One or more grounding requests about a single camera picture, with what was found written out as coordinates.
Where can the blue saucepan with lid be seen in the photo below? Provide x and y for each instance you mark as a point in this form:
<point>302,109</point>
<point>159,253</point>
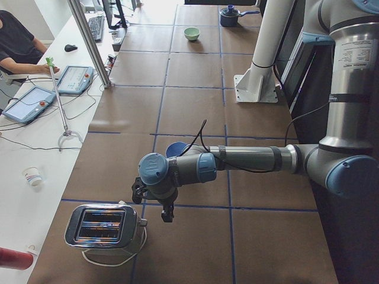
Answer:
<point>229,16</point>

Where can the aluminium frame post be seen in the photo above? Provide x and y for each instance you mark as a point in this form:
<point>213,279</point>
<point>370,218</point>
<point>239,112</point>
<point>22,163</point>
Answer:
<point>78,14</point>

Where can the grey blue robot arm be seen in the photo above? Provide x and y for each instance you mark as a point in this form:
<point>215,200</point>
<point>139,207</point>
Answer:
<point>341,161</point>

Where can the far teach pendant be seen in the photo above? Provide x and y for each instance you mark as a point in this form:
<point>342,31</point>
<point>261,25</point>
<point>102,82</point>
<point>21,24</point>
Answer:
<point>74,80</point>

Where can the black monitor stand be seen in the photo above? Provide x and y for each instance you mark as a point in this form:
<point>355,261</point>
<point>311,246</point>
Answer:
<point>114,14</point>

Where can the green bowl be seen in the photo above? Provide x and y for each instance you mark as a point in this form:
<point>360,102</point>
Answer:
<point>192,33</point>

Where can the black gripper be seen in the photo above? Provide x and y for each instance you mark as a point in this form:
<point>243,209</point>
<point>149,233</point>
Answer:
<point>168,203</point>

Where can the blue bowl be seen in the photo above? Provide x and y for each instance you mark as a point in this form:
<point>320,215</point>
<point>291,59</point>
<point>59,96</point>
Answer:
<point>175,149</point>

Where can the red cylinder bottle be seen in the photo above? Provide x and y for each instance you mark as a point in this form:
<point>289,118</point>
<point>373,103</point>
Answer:
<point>12,259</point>

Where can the paper cup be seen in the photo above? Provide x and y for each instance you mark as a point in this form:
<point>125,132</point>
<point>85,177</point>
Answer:
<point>32,176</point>

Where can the person in black shirt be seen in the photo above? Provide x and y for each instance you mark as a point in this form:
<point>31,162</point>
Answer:
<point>20,50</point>

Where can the black keyboard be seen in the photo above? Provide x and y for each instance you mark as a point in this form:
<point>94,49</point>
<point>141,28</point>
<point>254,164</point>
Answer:
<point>96,26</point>

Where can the black computer mouse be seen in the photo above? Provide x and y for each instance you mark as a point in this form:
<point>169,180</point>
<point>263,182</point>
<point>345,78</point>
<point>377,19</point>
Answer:
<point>70,48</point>

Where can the silver toaster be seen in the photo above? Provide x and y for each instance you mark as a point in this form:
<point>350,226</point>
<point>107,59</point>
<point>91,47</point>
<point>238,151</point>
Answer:
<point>106,229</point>

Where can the near teach pendant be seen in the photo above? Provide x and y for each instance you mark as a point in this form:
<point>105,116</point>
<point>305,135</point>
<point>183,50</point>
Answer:
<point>30,105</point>

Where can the teach pendant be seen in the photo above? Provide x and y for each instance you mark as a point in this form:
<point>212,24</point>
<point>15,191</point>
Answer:
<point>30,105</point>
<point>74,80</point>

